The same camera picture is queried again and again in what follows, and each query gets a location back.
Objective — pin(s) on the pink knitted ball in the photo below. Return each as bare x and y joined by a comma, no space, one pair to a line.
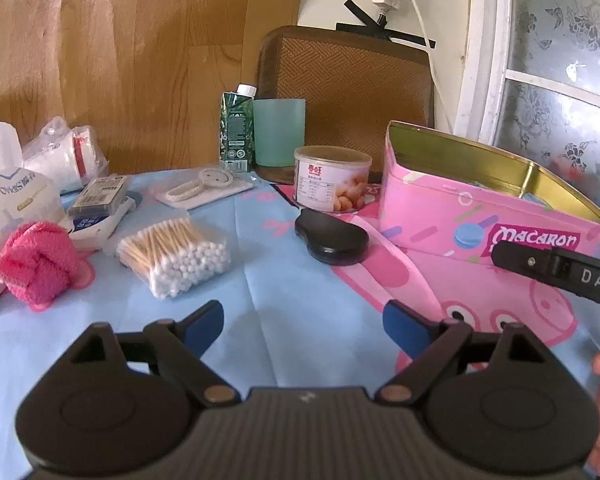
32,262

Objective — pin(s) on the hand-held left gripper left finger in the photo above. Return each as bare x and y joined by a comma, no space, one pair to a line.
205,327

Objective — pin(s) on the pink tin box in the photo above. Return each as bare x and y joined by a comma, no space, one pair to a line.
445,210

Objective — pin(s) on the black tape strip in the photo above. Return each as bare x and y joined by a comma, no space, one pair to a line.
362,11
385,34

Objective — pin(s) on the pink label can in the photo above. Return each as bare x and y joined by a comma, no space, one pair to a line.
330,180

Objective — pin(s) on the white wipes packet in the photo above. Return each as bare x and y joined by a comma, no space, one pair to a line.
97,227

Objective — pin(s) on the white tissue pack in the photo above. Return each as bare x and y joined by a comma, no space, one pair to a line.
10,195

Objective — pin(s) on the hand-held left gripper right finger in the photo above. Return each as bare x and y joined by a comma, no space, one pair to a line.
402,327

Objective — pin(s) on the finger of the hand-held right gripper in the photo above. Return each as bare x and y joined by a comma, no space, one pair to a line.
527,261

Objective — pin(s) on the plastic-wrapped white roll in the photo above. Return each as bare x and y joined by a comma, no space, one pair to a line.
65,152

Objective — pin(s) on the bag of cotton swabs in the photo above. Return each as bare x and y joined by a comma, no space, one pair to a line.
175,255

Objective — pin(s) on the green plastic cup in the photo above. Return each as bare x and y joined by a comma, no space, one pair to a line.
279,132

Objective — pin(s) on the green drink carton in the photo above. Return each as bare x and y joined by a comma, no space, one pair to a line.
237,130

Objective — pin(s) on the white window frame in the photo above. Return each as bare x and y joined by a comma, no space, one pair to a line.
490,50

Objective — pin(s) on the blue printed tablecloth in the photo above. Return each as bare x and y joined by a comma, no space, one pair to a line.
280,290

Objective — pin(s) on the black oval case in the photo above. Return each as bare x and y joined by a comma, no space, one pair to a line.
332,237

